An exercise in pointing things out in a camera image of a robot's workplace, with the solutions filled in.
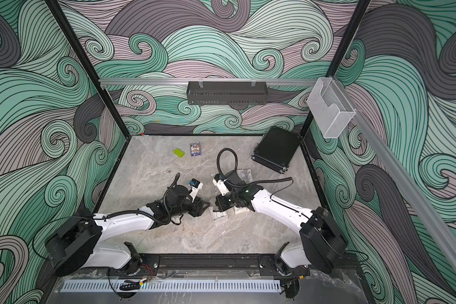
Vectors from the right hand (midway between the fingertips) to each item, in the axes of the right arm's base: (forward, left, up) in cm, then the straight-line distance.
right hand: (215, 204), depth 81 cm
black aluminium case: (+36, -35, -5) cm, 50 cm away
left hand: (+3, +4, -1) cm, 5 cm away
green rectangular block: (+36, +23, -8) cm, 44 cm away
